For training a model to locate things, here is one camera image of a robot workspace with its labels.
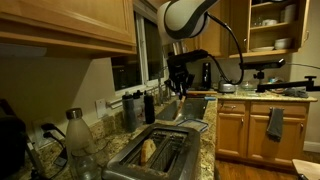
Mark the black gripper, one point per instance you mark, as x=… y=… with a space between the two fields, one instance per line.
x=178 y=71

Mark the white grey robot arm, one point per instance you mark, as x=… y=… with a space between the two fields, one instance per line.
x=186 y=18

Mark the stainless steel two-slot toaster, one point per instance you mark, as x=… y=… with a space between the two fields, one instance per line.
x=173 y=156

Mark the chrome sink faucet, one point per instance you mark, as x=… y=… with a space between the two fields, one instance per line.
x=161 y=91

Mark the wooden cutting board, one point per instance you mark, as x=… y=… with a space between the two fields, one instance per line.
x=201 y=93

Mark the stainless steel sink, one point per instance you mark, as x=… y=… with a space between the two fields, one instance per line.
x=193 y=108

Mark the tall black cylinder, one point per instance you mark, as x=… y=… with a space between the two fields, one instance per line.
x=206 y=75

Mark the blue sponge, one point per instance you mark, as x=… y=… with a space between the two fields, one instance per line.
x=210 y=98

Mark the black drinking bottle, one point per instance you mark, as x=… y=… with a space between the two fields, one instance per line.
x=149 y=108

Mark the white bottle with black cap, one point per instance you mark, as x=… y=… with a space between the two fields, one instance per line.
x=139 y=106

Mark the metal pot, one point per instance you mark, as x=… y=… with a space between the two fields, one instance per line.
x=227 y=87

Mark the kitchen window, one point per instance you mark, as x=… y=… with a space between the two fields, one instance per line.
x=130 y=63

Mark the glass bowl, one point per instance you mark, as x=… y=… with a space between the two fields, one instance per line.
x=247 y=85

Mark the wooden peninsula base cabinet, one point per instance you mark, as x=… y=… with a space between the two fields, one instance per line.
x=263 y=130

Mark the open wooden dish cabinet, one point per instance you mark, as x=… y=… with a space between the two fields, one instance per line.
x=266 y=33

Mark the grey hanging towel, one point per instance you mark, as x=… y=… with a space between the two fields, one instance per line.
x=275 y=123

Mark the white cups on shelf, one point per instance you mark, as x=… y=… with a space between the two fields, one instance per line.
x=269 y=22

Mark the stack of white bowls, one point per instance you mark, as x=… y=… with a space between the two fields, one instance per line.
x=283 y=43

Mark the clear bottle with metal cap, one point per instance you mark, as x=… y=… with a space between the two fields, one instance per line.
x=80 y=146

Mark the grey crumpled cloth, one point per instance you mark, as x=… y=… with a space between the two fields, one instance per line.
x=296 y=92

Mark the tall stack of white dishes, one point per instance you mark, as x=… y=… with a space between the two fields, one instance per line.
x=289 y=13

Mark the black countertop appliance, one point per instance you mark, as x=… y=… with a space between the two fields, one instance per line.
x=11 y=143

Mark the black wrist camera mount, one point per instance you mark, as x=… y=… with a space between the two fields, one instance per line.
x=190 y=56

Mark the white wall switch plate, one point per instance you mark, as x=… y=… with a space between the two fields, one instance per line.
x=100 y=108

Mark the black stereo camera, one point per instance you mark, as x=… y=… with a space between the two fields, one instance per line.
x=261 y=64

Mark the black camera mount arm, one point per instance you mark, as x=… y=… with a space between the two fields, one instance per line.
x=286 y=85

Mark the wooden upper wall cabinet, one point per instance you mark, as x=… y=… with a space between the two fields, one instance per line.
x=66 y=23

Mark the wall outlet with black plugs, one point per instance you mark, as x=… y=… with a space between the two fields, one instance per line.
x=50 y=131

